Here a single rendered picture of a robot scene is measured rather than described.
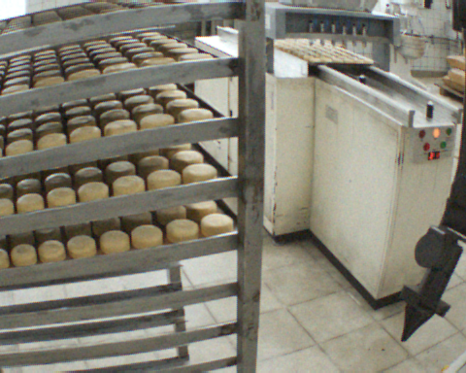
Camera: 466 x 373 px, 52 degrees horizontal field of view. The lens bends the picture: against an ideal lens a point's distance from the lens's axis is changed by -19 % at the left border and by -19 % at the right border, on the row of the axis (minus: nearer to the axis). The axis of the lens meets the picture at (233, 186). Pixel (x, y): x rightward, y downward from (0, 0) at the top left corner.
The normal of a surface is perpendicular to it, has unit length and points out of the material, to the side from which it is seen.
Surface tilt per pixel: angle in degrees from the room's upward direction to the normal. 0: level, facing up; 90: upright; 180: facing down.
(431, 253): 63
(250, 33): 90
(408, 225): 90
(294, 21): 90
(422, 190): 90
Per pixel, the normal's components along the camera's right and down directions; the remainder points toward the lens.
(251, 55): 0.38, 0.38
